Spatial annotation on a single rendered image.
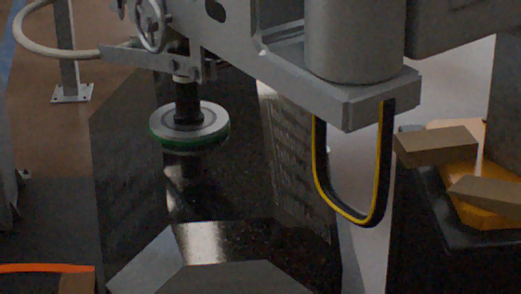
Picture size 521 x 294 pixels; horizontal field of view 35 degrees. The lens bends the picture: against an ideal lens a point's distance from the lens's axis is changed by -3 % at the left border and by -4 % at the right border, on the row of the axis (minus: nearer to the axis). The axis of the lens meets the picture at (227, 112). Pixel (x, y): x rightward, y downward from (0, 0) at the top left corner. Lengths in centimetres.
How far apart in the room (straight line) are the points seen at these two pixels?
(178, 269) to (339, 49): 66
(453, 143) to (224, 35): 71
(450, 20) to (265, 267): 68
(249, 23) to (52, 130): 248
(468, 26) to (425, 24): 13
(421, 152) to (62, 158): 207
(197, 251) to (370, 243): 142
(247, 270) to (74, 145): 215
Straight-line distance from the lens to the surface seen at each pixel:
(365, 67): 156
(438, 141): 223
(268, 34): 174
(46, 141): 403
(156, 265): 196
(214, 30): 186
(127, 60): 243
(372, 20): 153
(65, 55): 261
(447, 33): 169
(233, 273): 193
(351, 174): 365
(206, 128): 226
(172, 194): 205
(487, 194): 207
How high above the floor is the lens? 191
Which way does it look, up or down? 27 degrees down
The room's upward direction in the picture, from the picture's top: 2 degrees counter-clockwise
